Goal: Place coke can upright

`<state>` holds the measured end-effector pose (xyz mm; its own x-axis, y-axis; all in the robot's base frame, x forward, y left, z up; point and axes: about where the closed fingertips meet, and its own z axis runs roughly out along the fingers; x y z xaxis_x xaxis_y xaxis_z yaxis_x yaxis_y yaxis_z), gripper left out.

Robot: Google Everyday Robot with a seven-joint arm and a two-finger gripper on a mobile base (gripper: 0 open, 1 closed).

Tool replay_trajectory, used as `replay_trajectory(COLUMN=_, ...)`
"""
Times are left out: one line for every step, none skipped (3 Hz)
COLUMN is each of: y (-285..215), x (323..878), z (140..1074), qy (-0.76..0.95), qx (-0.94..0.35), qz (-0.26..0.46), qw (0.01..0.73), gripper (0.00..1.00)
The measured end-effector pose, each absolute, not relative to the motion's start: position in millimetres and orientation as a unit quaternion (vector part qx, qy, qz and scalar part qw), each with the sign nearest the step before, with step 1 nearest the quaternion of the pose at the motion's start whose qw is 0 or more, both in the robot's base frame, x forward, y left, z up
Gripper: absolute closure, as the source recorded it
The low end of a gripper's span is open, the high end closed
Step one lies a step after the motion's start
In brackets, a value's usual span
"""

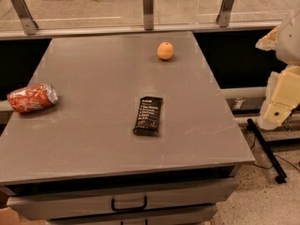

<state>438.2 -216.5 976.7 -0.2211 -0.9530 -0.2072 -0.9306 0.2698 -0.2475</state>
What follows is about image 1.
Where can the right metal railing bracket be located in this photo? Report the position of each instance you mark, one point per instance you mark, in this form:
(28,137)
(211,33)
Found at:
(224,15)

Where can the orange fruit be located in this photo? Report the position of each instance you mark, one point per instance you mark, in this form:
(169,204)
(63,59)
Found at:
(165,50)

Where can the grey metal railing beam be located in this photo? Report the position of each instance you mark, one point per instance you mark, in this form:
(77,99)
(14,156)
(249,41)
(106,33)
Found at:
(121,30)

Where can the black drawer handle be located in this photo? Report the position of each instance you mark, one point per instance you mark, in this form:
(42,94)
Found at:
(129,206)

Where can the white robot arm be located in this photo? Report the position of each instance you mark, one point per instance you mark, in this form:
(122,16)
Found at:
(288,43)

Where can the grey top drawer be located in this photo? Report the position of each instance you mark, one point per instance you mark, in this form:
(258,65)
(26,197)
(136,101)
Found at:
(98,202)

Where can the black floor bar stand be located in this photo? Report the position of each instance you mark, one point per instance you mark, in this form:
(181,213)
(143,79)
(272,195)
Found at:
(281,175)

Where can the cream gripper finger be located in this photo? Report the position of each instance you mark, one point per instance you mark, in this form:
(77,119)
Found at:
(269,41)
(282,97)

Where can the red crushed coke can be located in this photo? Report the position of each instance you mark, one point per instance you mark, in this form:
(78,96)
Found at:
(32,98)

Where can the metal railing bracket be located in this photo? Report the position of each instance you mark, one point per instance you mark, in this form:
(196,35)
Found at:
(224,15)
(148,14)
(29,26)

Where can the middle metal railing bracket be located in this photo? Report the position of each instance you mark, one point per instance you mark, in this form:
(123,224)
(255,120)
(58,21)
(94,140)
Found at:
(148,14)

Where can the left metal railing bracket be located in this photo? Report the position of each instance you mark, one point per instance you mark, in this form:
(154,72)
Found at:
(29,26)

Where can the cardboard box corner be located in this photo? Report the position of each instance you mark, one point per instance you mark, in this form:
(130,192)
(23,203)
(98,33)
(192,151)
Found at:
(10,217)

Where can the black snack bar wrapper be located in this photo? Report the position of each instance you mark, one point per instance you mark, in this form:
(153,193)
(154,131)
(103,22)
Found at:
(148,117)

